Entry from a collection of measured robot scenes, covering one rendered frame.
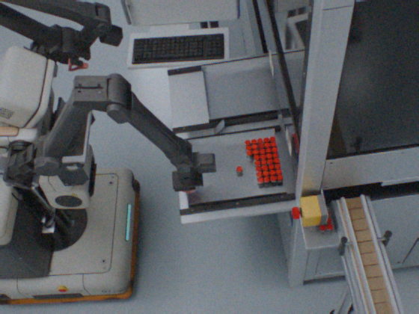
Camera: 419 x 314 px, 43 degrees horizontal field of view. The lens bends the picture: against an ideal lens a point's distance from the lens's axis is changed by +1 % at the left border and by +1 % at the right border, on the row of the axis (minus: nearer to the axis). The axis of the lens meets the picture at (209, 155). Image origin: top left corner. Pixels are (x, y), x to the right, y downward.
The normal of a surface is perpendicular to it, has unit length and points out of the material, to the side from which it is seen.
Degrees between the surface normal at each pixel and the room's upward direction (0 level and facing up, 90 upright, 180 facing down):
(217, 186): 0
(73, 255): 0
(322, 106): 90
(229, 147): 0
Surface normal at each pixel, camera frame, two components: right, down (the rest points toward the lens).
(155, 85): -0.10, -0.51
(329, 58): 0.11, 0.85
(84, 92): 0.11, -0.46
